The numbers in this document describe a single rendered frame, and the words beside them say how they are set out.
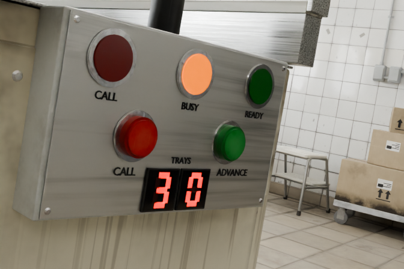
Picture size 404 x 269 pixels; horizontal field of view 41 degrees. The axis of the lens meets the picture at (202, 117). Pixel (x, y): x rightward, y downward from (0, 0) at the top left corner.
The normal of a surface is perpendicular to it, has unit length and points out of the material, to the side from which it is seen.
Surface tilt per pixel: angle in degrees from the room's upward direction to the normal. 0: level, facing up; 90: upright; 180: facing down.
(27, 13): 90
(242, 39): 90
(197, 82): 90
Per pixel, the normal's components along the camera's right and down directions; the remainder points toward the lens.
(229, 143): 0.70, 0.15
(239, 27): -0.70, -0.07
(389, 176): -0.51, -0.08
